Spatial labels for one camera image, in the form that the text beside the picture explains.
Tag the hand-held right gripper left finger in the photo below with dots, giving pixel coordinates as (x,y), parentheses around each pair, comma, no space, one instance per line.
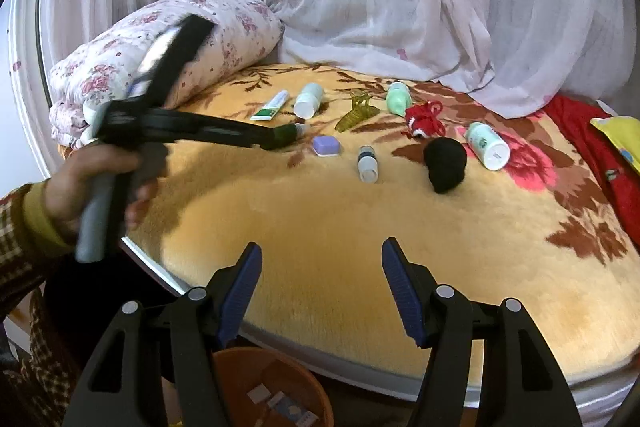
(240,297)

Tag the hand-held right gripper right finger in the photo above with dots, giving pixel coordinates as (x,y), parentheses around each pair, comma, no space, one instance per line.
(402,292)

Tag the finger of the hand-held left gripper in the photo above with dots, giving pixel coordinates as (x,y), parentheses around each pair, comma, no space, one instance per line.
(225,133)

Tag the green white toothpaste tube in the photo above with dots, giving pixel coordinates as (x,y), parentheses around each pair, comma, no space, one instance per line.
(270,107)

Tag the dark green small bottle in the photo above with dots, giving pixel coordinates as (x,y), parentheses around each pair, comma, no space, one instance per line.
(287,134)

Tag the orange plastic basket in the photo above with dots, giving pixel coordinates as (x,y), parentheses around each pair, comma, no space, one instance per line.
(290,369)

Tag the white pale green bottle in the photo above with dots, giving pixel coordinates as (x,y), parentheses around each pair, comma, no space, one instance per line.
(307,102)

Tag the purple soap box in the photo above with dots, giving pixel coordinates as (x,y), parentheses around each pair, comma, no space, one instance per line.
(326,146)

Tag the small clear bottle dark band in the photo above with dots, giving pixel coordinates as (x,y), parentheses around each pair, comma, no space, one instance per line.
(367,164)

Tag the yellow-green hair claw clip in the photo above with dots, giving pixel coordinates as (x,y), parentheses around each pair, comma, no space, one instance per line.
(357,113)

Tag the black cloth ball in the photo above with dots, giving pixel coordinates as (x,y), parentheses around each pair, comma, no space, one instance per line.
(445,164)

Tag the white bottle green label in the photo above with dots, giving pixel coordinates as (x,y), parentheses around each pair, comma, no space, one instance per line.
(487,144)

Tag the red knitted ornament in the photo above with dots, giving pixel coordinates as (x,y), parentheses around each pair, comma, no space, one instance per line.
(419,118)

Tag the green plastic bottle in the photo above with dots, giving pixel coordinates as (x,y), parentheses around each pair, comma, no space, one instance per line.
(399,99)

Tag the person's left forearm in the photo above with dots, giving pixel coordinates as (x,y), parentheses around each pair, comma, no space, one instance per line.
(25,232)

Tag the person's left hand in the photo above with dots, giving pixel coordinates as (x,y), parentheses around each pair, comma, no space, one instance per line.
(75,187)

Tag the white paper scrap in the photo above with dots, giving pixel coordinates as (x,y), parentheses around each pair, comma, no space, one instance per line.
(259,393)

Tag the yellow floral blanket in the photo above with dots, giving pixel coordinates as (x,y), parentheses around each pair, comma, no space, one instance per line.
(325,227)

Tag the small printed carton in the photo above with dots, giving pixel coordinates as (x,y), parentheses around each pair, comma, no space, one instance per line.
(295,409)

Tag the person's plaid jacket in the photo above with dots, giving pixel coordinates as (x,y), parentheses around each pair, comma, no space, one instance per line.
(35,367)

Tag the white bed base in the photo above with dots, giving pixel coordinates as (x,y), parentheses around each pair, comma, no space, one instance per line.
(600,396)

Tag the red cloth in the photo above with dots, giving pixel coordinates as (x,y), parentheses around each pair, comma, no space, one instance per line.
(600,147)

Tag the yellow pillow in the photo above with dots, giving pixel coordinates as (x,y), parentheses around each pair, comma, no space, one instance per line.
(617,134)

